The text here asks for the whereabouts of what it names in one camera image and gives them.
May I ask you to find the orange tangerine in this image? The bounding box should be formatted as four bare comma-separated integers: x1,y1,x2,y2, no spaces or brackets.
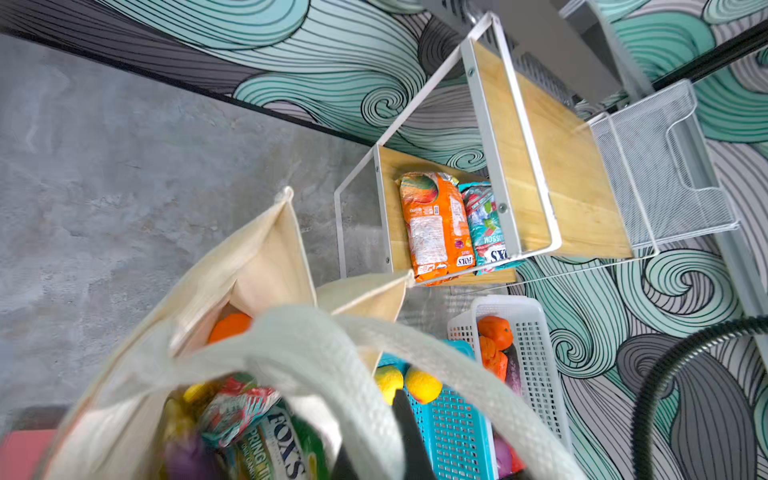
206,313,252,345

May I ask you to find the pink green candy bag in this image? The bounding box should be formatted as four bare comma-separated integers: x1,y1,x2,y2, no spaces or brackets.
198,373,281,448

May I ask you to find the white wooden shelf rack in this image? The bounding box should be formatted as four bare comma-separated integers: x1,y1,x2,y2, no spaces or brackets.
355,14,633,271

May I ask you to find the teal plastic basket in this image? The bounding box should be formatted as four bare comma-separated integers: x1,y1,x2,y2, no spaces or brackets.
374,338,499,480

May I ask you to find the purple onion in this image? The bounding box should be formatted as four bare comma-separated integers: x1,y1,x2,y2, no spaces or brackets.
493,434,515,479

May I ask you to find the cream floral tote bag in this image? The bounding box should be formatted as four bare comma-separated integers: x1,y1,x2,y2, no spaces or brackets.
37,188,583,479

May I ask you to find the red tomato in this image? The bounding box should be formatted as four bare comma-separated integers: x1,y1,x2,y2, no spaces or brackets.
509,447,526,474

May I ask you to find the white plastic basket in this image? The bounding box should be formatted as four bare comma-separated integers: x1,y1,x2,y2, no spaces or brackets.
447,295,572,451

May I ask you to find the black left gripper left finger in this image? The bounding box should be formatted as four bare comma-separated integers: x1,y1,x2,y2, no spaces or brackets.
331,446,358,480

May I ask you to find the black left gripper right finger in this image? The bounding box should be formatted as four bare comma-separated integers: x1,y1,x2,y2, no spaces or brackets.
392,390,435,480

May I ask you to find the orange Fox's candy bag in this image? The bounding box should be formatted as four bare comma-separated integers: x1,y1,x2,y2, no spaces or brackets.
397,172,476,286

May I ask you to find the black corrugated cable conduit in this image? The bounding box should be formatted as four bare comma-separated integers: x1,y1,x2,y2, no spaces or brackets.
629,314,768,480

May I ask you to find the orange tomato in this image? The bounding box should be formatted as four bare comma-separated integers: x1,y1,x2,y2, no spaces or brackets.
477,315,514,351

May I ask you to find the teal Fox's candy bag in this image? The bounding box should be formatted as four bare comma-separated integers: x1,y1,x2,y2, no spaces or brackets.
458,182,524,276

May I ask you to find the yellow green candy bag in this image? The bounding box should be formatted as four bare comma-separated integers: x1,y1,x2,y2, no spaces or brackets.
222,401,331,480

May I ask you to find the red orange bell pepper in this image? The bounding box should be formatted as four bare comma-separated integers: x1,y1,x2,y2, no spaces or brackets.
479,336,508,382

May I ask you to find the clear acrylic wall holder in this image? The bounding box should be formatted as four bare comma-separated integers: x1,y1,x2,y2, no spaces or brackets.
588,80,739,250

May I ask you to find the purple eggplant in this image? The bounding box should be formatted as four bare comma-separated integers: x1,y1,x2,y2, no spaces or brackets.
163,432,225,480

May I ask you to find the yellow lemon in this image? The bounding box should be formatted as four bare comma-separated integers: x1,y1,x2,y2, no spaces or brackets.
374,365,405,406
404,366,443,405

